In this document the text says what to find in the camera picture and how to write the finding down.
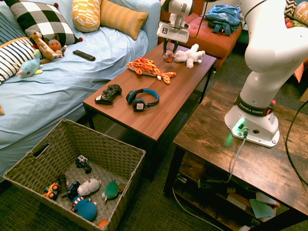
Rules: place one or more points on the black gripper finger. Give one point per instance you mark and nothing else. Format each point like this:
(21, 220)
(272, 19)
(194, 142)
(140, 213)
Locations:
(176, 46)
(165, 47)

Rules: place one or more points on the orange toy car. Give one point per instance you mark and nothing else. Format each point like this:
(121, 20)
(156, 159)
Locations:
(169, 57)

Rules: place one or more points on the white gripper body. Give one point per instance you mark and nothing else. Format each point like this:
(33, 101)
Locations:
(173, 32)

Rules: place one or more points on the black and blue headphones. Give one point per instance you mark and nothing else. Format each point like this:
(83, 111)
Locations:
(139, 104)

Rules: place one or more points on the white dog plush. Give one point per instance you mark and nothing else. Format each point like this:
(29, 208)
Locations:
(190, 56)

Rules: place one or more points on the black TV remote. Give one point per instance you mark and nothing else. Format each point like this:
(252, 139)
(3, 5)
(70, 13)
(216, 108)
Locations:
(83, 55)

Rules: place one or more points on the black white chevron pillow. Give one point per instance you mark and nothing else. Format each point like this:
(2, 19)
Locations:
(291, 7)

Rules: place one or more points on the grey hippo plush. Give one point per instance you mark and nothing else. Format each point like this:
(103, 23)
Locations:
(89, 186)

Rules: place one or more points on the dark blue striped pillow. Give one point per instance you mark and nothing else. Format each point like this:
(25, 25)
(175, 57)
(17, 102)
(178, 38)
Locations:
(9, 29)

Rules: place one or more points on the orange tufted ottoman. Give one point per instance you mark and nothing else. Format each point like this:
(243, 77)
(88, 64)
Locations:
(211, 41)

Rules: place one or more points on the red toy truck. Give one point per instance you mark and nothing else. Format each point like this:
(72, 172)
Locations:
(62, 184)

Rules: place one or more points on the green turtle plush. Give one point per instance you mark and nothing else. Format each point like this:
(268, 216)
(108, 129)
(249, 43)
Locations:
(111, 190)

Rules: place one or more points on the blue round hero plush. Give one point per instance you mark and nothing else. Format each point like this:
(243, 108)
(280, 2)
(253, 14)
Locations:
(86, 209)

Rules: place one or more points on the mustard square pillow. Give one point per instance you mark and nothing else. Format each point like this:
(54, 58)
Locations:
(121, 18)

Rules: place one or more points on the light blue narwhal plush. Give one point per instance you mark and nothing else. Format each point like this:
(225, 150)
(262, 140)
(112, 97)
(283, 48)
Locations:
(30, 68)

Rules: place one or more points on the white navy striped pillow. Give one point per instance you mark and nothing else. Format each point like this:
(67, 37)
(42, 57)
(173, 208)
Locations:
(14, 57)

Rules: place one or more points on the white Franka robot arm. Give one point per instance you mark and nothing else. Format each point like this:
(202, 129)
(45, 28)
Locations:
(267, 48)

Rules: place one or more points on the blue toy car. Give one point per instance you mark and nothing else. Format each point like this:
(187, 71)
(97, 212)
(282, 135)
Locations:
(73, 188)

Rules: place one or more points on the orange toy buggy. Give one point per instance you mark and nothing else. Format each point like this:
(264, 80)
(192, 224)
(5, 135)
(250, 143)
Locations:
(51, 190)

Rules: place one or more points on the orange ball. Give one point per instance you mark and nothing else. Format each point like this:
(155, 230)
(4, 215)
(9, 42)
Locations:
(103, 223)

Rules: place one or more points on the orange flame-patterned fish plush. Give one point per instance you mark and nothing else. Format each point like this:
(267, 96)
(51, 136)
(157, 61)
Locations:
(146, 67)

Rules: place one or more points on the wooden coffee table black legs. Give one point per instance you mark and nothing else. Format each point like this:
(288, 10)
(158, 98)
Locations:
(168, 101)

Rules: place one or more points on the yellow patterned round pillow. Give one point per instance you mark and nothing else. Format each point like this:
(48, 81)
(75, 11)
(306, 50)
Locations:
(85, 15)

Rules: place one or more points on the woven wicker basket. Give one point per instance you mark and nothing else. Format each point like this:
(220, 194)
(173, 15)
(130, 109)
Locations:
(101, 146)

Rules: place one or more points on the brown deer plush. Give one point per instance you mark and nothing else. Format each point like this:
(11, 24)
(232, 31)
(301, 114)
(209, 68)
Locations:
(47, 49)

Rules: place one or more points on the teal paper sheet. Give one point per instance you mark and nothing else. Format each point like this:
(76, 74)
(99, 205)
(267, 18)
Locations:
(261, 208)

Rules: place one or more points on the bowl of colourful balls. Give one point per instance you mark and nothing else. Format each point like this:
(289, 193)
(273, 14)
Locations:
(298, 16)

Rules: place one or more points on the blue backpack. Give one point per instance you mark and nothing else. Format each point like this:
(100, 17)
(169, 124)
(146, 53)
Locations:
(222, 16)

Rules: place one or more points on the black Sony game controller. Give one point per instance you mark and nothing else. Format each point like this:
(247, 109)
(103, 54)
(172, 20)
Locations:
(109, 94)

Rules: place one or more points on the light blue sofa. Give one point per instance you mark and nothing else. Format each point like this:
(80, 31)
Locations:
(60, 91)

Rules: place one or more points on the rustic brown wooden table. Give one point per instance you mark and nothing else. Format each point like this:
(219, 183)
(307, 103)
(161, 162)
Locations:
(216, 134)

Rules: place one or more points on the black white checkered pillow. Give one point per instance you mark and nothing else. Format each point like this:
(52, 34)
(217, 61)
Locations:
(45, 19)

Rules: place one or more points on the black and white monster truck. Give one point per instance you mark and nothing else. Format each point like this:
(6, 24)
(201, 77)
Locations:
(83, 162)

